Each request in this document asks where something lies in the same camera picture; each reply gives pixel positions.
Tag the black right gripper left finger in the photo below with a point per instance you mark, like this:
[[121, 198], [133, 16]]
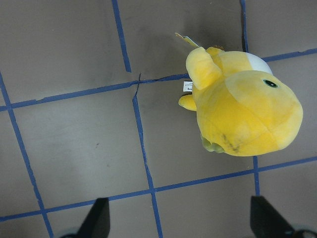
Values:
[[97, 222]]

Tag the yellow plush toy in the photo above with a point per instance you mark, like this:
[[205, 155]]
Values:
[[242, 109]]

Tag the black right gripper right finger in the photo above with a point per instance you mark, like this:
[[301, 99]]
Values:
[[266, 221]]

